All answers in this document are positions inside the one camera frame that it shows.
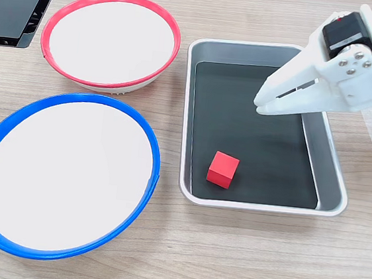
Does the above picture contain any red cube block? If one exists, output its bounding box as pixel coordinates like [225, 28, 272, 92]
[205, 149, 241, 191]

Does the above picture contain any black tray liner mat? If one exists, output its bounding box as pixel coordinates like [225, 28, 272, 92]
[182, 58, 333, 212]

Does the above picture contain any silver metal tray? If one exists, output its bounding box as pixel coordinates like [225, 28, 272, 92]
[171, 34, 364, 221]

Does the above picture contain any white dish red rim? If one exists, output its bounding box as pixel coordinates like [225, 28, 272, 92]
[35, 0, 186, 101]

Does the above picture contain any white dish blue rim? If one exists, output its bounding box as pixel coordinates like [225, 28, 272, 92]
[0, 84, 168, 272]

